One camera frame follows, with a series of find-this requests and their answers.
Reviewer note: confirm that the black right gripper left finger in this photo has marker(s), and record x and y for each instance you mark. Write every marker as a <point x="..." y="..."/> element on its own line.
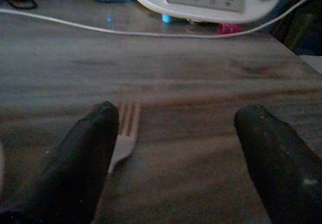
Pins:
<point x="75" y="158"/>

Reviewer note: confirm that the pink small object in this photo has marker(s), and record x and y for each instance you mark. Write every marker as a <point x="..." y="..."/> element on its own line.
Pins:
<point x="229" y="28"/>

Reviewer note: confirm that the light blue small object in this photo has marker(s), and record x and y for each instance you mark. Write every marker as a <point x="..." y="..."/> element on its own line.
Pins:
<point x="167" y="18"/>

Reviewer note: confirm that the silver metal fork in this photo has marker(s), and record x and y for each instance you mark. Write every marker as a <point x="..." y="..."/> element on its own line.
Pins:
<point x="125" y="138"/>

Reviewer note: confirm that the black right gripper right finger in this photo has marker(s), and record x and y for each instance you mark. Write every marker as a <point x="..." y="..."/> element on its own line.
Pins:
<point x="279" y="161"/>

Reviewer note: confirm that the white kitchen appliance with screen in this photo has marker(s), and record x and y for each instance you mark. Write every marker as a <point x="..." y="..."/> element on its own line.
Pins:
<point x="213" y="0"/>

